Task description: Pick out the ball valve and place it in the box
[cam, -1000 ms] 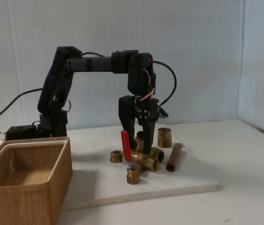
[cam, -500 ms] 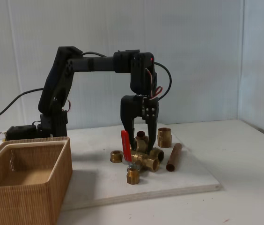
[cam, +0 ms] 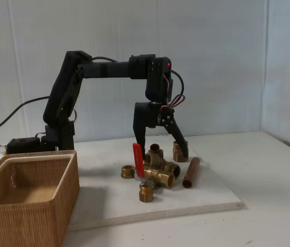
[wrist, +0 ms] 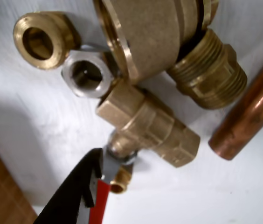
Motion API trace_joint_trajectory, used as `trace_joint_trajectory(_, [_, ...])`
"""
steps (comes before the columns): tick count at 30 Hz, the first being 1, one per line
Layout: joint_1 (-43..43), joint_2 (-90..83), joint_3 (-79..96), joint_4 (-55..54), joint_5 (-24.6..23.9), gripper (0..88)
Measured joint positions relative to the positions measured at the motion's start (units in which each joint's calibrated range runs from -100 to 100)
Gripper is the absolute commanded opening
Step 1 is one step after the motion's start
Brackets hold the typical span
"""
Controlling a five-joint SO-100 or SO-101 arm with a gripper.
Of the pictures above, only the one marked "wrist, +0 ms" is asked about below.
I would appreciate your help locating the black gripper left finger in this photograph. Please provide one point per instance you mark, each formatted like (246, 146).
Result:
(68, 193)

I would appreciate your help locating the small brass hex nipple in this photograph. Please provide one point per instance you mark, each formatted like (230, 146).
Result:
(122, 179)

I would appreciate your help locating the copper pipe piece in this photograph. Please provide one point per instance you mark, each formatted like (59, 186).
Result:
(245, 112)

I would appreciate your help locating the white plywood board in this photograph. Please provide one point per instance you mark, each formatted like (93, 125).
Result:
(192, 198)

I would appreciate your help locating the brass double threaded nipple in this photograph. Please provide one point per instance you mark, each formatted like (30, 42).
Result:
(215, 77)

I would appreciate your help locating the steel hex nut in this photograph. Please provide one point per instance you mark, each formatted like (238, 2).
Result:
(69, 63)

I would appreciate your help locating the brass hex nut fitting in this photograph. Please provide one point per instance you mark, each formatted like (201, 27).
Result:
(59, 35)

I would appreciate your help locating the large brass fitting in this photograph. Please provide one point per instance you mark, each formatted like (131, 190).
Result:
(150, 39)

